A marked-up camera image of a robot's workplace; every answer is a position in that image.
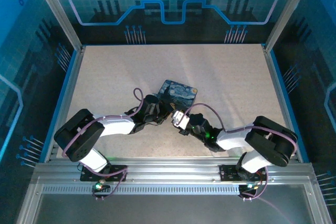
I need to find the starry night painted box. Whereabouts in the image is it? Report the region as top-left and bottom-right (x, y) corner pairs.
(156, 79), (199, 112)

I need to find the right led controller board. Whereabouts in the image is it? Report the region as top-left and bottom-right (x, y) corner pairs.
(239, 182), (262, 195)

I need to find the led controller board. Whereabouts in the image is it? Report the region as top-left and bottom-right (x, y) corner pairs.
(239, 182), (262, 195)
(92, 181), (111, 195)

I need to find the left led controller board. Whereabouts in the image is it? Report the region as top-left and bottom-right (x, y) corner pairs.
(92, 181), (111, 195)

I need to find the aluminium mounting rail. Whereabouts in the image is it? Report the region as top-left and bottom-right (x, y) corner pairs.
(30, 156), (317, 196)

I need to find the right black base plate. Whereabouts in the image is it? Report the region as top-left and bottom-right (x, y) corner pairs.
(218, 163), (267, 183)

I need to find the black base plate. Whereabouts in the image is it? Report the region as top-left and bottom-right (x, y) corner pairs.
(218, 163), (267, 183)
(80, 165), (129, 183)

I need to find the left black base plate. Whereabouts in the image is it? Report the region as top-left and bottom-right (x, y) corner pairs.
(80, 165), (129, 183)

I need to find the left aluminium frame post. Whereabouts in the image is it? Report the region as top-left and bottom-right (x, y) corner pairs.
(29, 0), (85, 52)

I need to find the aluminium frame post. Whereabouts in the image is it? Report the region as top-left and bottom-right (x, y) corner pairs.
(29, 0), (85, 52)
(264, 0), (317, 51)

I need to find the right aluminium frame post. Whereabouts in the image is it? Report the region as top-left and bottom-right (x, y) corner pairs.
(264, 0), (317, 51)

